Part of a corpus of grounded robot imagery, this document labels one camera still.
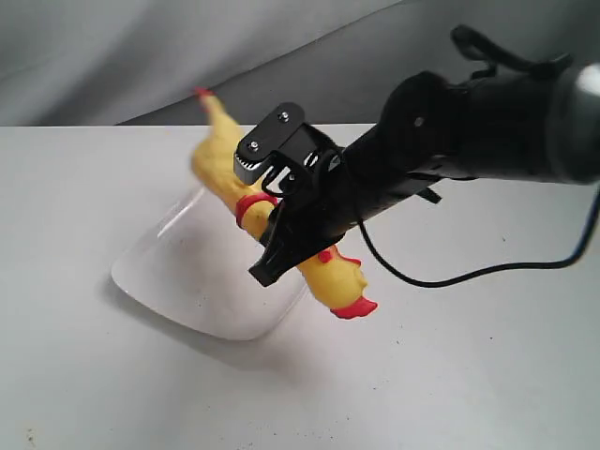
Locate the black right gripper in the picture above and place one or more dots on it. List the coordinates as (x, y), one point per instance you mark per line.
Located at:
(329, 190)

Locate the yellow rubber chicken toy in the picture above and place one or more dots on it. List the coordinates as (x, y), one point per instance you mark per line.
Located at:
(335, 280)

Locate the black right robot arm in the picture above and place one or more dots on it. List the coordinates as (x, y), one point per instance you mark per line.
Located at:
(509, 127)

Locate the white square plate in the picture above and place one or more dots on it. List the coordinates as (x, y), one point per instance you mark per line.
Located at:
(192, 269)

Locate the grey backdrop cloth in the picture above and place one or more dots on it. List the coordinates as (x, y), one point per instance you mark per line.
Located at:
(81, 63)

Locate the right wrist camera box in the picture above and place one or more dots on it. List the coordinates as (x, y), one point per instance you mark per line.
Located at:
(256, 148)

